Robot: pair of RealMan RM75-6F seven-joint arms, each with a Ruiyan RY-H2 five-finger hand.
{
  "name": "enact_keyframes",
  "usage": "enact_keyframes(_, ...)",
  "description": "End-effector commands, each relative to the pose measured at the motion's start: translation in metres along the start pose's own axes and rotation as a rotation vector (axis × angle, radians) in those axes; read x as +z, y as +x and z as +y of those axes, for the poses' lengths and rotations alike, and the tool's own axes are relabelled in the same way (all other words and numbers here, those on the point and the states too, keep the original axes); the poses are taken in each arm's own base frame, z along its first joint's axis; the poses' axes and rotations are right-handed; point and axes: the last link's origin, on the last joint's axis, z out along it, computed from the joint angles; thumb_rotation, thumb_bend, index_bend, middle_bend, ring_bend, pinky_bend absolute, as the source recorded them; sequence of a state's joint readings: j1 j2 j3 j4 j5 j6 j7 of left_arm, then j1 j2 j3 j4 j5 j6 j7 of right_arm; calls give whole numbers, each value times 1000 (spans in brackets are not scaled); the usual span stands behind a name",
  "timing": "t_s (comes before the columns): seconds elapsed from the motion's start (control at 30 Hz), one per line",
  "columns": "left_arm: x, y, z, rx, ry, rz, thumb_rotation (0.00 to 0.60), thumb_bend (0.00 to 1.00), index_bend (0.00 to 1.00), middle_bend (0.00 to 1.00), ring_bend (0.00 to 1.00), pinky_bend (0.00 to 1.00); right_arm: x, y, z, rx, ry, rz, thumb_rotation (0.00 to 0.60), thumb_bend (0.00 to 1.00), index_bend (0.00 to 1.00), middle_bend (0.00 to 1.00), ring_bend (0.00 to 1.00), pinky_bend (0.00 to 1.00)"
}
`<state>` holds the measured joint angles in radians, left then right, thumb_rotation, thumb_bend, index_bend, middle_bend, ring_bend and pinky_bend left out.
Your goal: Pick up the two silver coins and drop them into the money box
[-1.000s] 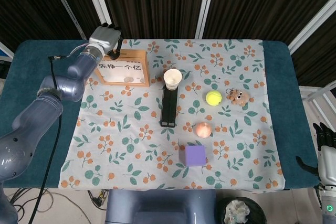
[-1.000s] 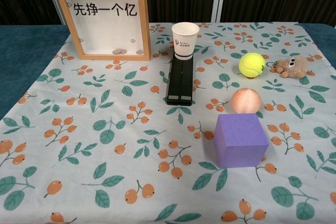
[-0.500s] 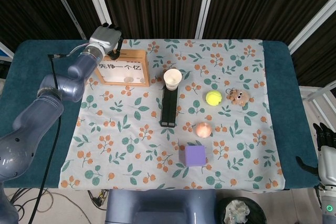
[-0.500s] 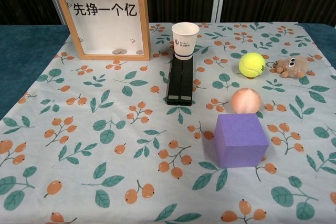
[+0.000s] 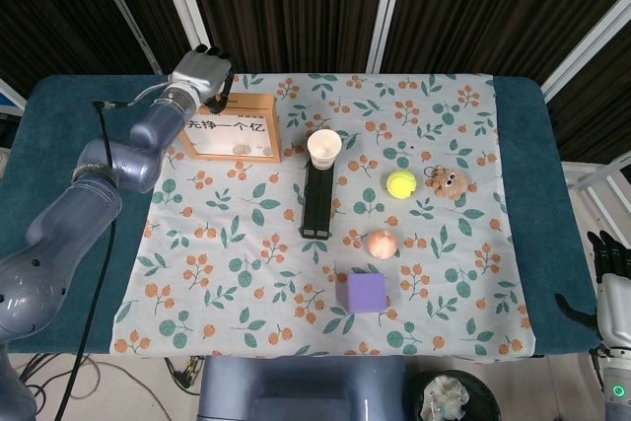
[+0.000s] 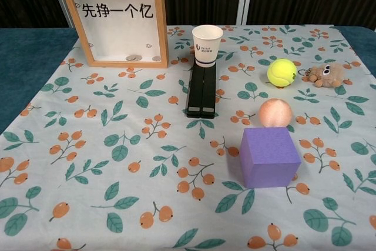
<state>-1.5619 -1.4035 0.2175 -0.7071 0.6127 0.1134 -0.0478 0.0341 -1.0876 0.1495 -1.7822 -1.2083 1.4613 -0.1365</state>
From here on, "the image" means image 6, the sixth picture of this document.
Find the small metal coin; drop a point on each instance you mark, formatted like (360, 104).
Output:
(137, 56)
(128, 58)
(156, 58)

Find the white paper cup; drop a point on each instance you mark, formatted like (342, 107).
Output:
(207, 45)

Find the black rectangular stand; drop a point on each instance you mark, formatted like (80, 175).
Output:
(202, 92)

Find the yellow tennis ball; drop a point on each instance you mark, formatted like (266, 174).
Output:
(281, 73)

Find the peach toy fruit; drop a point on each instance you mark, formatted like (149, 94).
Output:
(275, 113)

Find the floral print tablecloth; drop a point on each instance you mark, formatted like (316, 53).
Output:
(147, 189)

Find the purple foam cube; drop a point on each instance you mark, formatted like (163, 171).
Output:
(270, 160)

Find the wooden coin box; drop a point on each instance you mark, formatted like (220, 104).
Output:
(66, 13)

